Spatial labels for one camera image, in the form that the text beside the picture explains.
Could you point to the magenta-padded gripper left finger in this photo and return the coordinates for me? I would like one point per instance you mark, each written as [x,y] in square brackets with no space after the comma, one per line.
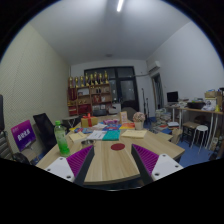
[78,161]

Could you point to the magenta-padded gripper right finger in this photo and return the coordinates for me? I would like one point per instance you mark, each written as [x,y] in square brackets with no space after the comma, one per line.
[148,160]

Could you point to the green drink bottle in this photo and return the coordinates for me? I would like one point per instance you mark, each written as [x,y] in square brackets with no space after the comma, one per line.
[62,141]

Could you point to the yellow notepad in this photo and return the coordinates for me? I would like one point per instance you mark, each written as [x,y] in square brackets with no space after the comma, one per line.
[77,137]

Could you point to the yellow paper envelope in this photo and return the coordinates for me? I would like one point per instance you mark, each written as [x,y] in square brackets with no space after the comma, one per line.
[134,133]

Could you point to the colourful blue booklet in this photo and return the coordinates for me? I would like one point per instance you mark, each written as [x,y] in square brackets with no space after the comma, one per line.
[81,130]

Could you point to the white paper document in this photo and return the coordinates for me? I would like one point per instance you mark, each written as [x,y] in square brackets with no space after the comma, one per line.
[96,135]

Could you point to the flat round red coaster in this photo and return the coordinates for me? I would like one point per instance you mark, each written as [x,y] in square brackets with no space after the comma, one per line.
[117,146]

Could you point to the orange book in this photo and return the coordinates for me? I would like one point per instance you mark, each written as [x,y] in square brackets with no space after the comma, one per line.
[127,126]

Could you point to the yellow gift box red ribbon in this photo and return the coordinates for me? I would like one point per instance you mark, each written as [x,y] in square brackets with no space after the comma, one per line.
[90,121]

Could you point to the teal notebook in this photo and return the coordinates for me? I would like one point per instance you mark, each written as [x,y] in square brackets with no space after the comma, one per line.
[111,135]

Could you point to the pink flowers in white pot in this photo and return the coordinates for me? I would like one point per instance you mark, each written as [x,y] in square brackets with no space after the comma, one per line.
[139,118]

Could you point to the stack of books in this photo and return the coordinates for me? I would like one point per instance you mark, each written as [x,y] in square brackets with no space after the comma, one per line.
[163,119]

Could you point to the small white side table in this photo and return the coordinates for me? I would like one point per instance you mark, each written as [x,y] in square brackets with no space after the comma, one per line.
[70,118]

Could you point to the black office chair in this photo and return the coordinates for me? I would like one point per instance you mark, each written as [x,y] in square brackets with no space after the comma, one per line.
[45,130]

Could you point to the blue book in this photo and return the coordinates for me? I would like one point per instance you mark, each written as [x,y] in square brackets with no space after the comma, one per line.
[111,128]

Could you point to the standing orange card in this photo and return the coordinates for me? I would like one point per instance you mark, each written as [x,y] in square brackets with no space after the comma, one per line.
[123,117]

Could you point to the black tripod stand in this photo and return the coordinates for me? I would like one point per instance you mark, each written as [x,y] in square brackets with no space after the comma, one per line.
[145,103]

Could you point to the purple sign board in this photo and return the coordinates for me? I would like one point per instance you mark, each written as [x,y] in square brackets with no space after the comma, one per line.
[23,135]

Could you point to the white round stool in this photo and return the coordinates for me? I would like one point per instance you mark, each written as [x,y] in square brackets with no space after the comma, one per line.
[201,128]

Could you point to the wooden shelf unit with trophies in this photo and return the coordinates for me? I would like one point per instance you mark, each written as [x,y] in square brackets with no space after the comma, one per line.
[90,98]

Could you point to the black computer monitor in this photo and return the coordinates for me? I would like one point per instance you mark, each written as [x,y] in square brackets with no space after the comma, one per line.
[172,96]

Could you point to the wooden side desk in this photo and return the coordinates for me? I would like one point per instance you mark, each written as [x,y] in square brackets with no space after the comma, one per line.
[200,111]

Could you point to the black bag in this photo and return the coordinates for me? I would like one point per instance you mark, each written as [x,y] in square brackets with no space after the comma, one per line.
[195,105]

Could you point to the dark glass door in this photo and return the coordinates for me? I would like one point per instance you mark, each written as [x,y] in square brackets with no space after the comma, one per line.
[126,88]

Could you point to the cardboard box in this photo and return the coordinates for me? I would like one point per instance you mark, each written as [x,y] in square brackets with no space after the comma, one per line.
[212,94]

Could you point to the white air conditioner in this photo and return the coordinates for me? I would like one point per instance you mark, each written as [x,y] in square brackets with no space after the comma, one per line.
[154,66]

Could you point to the ceiling tube light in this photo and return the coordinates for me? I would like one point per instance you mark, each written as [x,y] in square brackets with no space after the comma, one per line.
[120,5]

